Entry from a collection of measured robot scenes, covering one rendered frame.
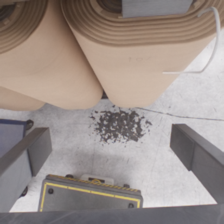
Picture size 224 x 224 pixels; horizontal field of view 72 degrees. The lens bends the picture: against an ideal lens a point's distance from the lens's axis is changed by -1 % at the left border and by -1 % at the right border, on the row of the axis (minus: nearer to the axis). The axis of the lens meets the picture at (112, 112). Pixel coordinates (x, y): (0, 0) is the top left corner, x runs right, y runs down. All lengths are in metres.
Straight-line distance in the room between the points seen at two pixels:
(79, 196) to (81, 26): 1.03
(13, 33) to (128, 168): 1.24
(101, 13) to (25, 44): 0.20
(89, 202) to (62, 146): 0.57
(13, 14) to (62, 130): 1.15
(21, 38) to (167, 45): 0.34
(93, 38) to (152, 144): 1.15
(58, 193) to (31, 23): 1.04
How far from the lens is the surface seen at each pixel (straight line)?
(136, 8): 0.33
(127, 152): 1.41
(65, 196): 1.23
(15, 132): 1.59
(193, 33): 0.42
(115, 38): 0.39
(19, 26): 0.49
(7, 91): 1.05
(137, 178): 1.45
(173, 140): 0.16
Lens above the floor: 1.39
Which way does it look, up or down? 81 degrees down
